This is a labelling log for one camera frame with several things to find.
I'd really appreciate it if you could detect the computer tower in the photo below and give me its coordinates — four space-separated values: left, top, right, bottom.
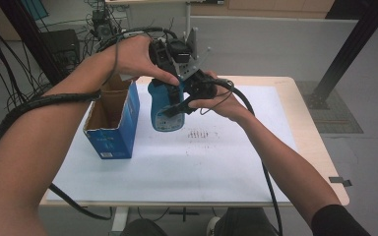
91 9 121 45

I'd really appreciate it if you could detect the person's right hand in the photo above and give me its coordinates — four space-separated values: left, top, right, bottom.
188 88 254 125

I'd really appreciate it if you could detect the wooden cabinet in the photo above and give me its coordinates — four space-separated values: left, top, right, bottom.
190 0 337 20

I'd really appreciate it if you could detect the white paper sheet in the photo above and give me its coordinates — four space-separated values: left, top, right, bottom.
45 83 298 204

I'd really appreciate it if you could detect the blue bottle with white cap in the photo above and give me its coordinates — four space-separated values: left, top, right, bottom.
147 78 187 133

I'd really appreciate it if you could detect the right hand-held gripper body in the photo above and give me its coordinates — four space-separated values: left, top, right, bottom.
176 47 235 101

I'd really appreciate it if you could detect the person's right black sleeve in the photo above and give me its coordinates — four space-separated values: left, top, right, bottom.
310 205 372 236

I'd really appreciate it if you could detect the black metal stand post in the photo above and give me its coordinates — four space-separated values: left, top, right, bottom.
306 0 378 110
0 0 74 96

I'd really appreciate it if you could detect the white desk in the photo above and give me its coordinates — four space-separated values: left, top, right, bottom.
104 0 225 43

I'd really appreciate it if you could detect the person's left hand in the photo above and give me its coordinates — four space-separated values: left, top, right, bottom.
112 33 180 87

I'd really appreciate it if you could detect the black case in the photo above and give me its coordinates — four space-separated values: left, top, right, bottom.
40 29 82 67

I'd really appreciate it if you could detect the grey floor mat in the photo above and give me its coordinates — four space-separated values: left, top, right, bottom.
294 81 364 135

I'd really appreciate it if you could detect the blue cardboard box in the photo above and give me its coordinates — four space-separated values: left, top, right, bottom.
83 73 141 160

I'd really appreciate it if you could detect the black tape strip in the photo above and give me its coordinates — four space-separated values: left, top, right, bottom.
328 176 353 188

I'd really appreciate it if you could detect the right hand-held gripper cable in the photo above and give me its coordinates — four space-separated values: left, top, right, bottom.
210 78 284 236

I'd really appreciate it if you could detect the tangle of black cables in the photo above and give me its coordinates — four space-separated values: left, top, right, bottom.
0 0 175 165

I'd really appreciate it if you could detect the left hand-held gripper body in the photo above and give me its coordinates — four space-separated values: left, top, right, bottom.
149 27 200 85

